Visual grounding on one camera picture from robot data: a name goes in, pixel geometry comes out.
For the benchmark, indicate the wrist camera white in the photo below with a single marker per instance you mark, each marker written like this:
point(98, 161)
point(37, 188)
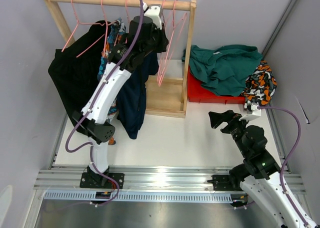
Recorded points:
point(252, 111)
point(154, 11)

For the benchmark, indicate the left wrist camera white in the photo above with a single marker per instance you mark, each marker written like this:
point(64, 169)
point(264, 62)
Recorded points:
point(154, 11)

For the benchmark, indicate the blue orange patterned shorts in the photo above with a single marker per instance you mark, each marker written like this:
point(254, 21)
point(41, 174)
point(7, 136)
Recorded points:
point(115, 33)

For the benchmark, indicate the slotted cable duct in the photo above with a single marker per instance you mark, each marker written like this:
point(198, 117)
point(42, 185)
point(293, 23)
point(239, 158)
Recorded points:
point(140, 196)

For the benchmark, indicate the wooden clothes rack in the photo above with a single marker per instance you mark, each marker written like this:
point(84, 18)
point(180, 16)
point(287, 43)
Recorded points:
point(171, 98)

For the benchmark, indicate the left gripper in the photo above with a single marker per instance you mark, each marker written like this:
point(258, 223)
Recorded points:
point(164, 41)

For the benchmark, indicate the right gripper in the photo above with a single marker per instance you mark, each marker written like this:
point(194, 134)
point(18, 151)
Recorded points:
point(216, 118)

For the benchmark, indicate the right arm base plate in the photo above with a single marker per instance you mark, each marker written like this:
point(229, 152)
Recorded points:
point(224, 183)

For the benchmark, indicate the teal green shorts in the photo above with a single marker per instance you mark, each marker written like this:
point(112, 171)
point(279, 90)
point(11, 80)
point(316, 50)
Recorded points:
point(224, 71)

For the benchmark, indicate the orange grey camouflage shorts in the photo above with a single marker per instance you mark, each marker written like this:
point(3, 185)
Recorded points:
point(260, 86)

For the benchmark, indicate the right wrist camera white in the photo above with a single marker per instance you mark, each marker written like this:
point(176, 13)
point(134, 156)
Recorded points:
point(252, 111)

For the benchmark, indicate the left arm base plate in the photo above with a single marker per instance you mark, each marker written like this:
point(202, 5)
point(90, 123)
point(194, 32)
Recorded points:
point(117, 180)

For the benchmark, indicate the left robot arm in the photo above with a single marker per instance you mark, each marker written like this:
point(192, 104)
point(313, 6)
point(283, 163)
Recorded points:
point(146, 35)

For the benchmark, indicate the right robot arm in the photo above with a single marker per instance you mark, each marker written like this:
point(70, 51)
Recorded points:
point(259, 175)

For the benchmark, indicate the aluminium rail frame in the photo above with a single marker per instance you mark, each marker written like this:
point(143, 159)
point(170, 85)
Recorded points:
point(170, 155)

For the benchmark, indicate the red plastic tray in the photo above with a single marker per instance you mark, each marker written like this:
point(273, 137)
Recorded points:
point(198, 94)

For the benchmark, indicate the black shorts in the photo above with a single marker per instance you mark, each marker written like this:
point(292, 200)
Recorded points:
point(74, 71)

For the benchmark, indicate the navy blue shorts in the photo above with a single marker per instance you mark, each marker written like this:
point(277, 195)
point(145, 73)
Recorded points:
point(131, 100)

